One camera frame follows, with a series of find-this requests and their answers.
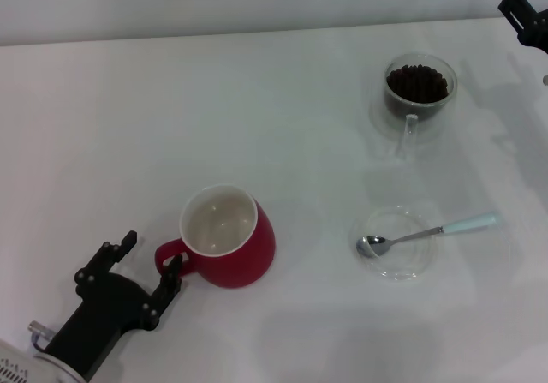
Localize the red ceramic mug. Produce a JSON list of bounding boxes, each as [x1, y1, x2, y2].
[[153, 183, 277, 290]]

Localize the clear glass saucer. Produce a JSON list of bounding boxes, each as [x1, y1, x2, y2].
[[350, 205, 441, 284]]

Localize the silver cable connector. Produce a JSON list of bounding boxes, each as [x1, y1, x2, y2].
[[27, 320, 55, 342]]

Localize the clear glass cup with handle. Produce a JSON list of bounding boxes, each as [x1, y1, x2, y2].
[[382, 52, 459, 161]]

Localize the metal spoon with blue handle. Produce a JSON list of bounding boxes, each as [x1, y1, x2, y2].
[[355, 210, 502, 259]]

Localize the dark coffee beans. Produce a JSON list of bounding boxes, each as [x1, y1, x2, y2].
[[384, 63, 450, 121]]

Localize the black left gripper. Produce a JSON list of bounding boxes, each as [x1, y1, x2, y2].
[[42, 230, 186, 382]]

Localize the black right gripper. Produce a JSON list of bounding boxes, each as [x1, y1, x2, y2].
[[497, 0, 548, 54]]

